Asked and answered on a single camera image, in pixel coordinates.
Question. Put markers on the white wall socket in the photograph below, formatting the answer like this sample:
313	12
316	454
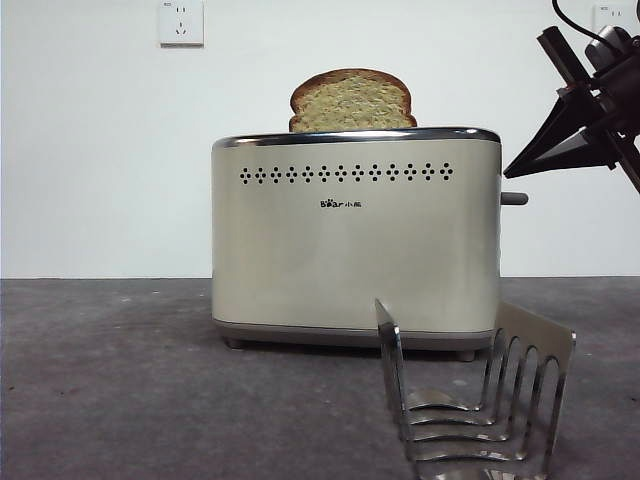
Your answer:
602	19
181	25

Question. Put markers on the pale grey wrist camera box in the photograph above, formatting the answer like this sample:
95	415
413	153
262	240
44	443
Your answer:
607	44

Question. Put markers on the grey toaster lever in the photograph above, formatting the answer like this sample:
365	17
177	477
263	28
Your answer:
515	199

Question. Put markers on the steel toast rack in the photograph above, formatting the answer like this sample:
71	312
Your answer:
450	430

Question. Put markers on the cream steel toaster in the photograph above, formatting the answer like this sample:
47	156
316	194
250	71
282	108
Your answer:
350	260

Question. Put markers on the brown-crusted bread slice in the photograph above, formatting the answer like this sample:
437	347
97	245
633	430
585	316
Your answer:
350	105

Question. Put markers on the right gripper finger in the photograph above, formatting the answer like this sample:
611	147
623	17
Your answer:
565	125
585	152

